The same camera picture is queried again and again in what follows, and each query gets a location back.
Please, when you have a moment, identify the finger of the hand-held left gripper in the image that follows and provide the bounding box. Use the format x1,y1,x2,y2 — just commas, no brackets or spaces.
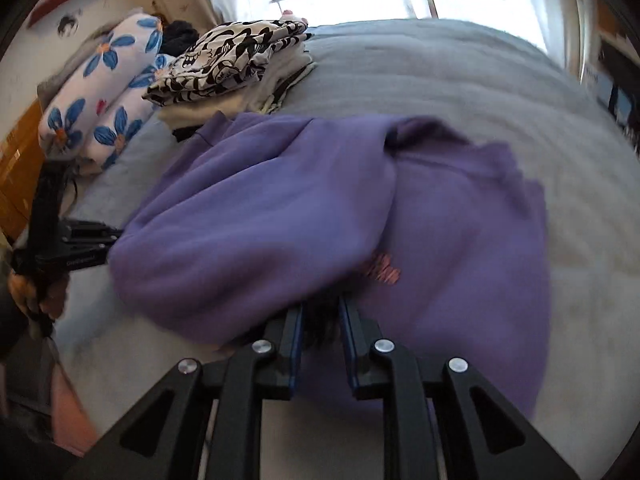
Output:
63,219,125,251

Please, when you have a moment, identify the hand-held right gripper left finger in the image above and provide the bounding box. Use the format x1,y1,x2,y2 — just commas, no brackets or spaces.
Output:
65,305,306,480

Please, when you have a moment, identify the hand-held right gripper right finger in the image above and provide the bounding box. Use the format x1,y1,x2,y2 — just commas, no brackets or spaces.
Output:
337,297,581,480

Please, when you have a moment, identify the purple zip-neck sweatshirt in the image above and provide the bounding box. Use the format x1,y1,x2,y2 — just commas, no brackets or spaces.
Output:
107,112,548,418

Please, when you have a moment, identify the person's left hand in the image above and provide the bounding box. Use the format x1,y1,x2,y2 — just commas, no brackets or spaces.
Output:
7,275,69,322

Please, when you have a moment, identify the wooden headboard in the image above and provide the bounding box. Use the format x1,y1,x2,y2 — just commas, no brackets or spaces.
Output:
0,97,49,242

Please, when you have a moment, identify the blue floral pillow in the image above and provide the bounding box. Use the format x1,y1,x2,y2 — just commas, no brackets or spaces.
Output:
37,12,166,162
82,52,177,171

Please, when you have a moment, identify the black folded cloth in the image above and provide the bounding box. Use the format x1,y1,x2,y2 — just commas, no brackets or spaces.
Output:
171,124,202,144

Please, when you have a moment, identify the beige folded cloth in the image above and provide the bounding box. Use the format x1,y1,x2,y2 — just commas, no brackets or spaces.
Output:
157,50,318,132

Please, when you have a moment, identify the pink cloth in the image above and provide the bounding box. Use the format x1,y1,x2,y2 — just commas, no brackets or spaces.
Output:
47,355,101,458

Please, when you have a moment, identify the dark cloth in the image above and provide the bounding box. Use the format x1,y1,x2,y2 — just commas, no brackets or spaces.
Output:
160,20,202,56

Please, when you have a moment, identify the black and white patterned cloth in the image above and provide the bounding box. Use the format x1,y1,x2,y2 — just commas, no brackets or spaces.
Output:
145,17,311,108

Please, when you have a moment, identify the striped folded cloth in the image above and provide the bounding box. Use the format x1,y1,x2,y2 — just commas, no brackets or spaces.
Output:
259,59,318,114

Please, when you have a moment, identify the grey bed blanket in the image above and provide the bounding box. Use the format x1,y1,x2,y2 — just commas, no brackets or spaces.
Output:
52,19,640,480

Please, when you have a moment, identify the wooden shelf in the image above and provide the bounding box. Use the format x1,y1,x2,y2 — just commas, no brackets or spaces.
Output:
592,0,640,153

